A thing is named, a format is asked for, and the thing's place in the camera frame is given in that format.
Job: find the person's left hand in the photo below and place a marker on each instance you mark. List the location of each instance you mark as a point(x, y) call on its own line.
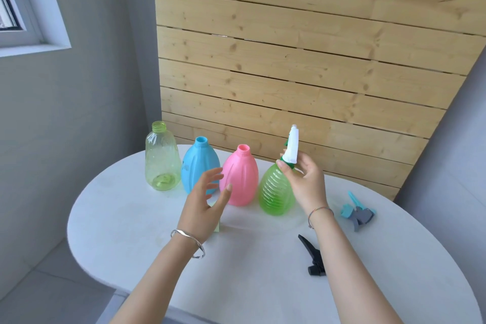
point(197, 213)

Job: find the person's right hand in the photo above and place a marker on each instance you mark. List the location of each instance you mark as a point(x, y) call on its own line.
point(309, 187)

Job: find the person's left little finger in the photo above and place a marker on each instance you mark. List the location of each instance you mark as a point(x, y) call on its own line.
point(209, 196)

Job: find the person's left thumb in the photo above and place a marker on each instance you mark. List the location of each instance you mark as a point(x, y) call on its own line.
point(224, 198)

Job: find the person's right thumb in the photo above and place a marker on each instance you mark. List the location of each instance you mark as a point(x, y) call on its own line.
point(284, 169)

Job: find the person's left middle finger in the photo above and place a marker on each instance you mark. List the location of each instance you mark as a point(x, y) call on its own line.
point(216, 179)

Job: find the white and green spray head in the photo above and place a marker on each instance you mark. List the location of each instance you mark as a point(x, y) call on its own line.
point(292, 147)

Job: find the person's left forearm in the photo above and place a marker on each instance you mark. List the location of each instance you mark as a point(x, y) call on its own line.
point(155, 282)

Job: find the person's right forearm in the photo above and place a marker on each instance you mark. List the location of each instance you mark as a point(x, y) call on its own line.
point(349, 270)

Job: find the blue plastic bottle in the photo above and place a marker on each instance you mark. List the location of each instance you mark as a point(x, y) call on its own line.
point(197, 164)

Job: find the pink plastic bottle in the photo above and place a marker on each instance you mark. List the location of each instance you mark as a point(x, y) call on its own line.
point(243, 179)

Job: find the green ribbed plastic bottle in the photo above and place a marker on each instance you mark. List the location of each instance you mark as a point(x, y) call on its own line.
point(275, 194)

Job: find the pale green spray head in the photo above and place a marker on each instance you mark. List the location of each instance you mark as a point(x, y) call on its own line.
point(217, 227)

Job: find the silver bangle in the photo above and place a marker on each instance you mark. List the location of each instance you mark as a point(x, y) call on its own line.
point(190, 237)

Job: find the clear yellow-green plastic bottle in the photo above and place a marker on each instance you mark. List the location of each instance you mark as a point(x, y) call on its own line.
point(162, 160)

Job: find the blue and grey spray head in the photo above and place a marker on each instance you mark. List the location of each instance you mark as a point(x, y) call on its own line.
point(359, 215)

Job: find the black spray head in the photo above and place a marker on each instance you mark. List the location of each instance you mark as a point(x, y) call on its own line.
point(314, 257)

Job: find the wooden slat panel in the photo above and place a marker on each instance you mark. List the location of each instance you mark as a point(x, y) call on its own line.
point(303, 50)

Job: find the white window frame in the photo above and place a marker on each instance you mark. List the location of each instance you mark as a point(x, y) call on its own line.
point(38, 12)

